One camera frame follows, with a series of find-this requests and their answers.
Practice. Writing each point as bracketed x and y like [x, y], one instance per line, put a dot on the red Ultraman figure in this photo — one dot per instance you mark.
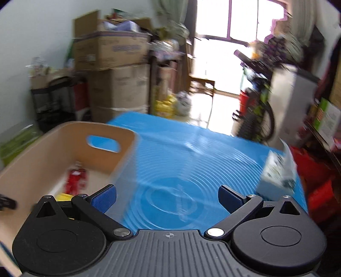
[77, 180]

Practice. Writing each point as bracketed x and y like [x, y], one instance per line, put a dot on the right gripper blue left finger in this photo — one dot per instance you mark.
[103, 199]

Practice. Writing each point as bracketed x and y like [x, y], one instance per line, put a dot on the blue silicone baking mat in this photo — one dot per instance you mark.
[179, 169]

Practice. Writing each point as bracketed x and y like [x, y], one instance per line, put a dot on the open cardboard box top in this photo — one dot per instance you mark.
[101, 45]

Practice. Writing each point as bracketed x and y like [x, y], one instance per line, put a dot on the green black bicycle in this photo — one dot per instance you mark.
[257, 121]

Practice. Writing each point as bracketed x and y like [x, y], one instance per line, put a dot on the black metal shelf rack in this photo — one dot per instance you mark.
[63, 100]

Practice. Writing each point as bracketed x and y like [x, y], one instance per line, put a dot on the yellow plastic toy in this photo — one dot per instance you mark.
[64, 201]

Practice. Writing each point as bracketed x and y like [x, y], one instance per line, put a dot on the beige plastic storage basket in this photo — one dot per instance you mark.
[37, 238]

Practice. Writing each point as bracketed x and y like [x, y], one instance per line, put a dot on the green lidded plastic container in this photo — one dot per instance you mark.
[17, 139]

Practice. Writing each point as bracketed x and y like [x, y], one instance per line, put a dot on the white tissue box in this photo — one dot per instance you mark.
[278, 177]

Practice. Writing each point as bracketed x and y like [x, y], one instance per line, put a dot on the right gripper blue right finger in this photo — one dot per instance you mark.
[230, 199]

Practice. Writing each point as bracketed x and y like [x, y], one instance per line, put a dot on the yellow oil jug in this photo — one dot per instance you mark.
[166, 108]

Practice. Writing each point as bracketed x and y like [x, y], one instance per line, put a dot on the red bucket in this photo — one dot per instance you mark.
[243, 100]

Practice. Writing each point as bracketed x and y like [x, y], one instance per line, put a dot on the stacked cardboard box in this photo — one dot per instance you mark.
[119, 90]

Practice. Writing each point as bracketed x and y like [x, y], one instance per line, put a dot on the wooden chair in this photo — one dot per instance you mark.
[196, 85]

